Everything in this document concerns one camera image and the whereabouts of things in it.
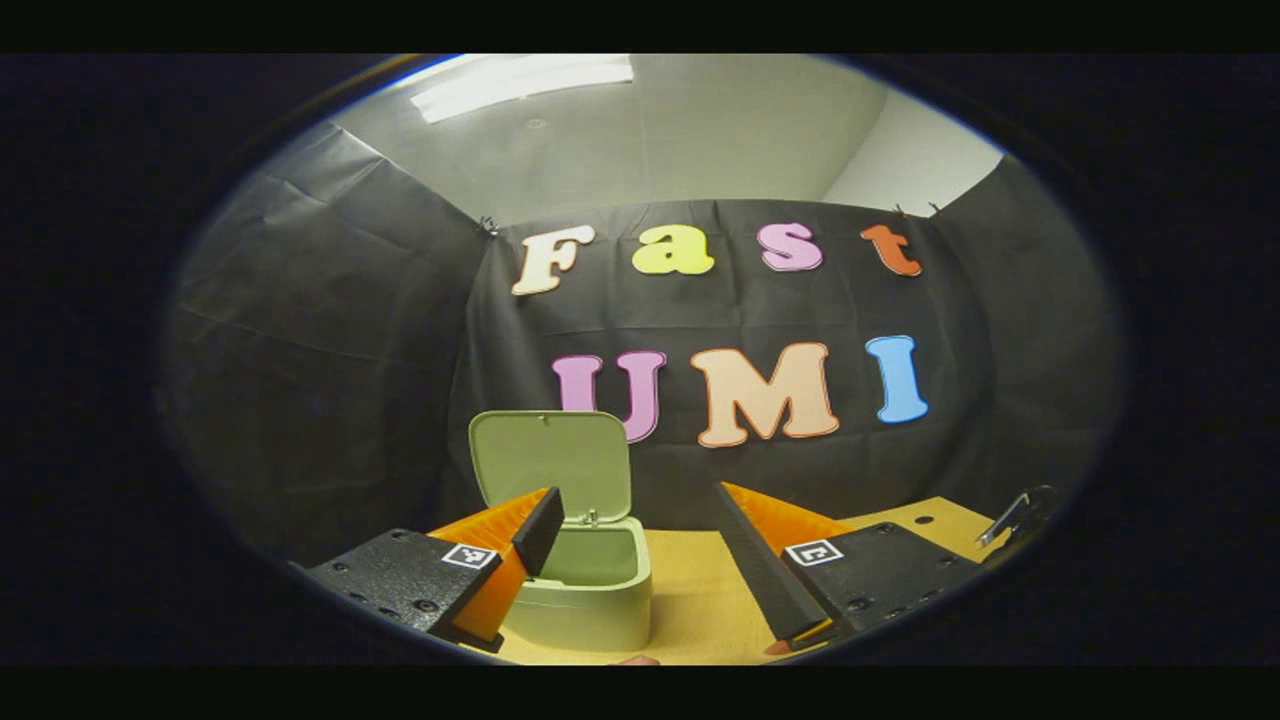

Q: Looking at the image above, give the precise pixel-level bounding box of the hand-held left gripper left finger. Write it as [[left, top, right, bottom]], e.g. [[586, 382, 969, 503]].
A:
[[290, 486, 566, 653]]

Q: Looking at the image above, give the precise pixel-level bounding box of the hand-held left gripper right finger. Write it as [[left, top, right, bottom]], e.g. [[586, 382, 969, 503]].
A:
[[715, 481, 986, 651]]

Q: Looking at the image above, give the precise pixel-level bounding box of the green desktop garbage bin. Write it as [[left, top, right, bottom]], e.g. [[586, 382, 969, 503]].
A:
[[468, 410, 653, 653]]

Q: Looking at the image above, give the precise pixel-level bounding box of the wooden desktop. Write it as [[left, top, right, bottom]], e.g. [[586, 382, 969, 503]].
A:
[[430, 497, 1011, 666]]

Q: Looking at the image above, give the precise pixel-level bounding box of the silver metal clamp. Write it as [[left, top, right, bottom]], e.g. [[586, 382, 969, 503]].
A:
[[975, 485, 1061, 549]]

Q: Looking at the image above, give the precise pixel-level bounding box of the black backdrop cloth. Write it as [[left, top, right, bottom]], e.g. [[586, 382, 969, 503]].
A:
[[160, 122, 1121, 566]]

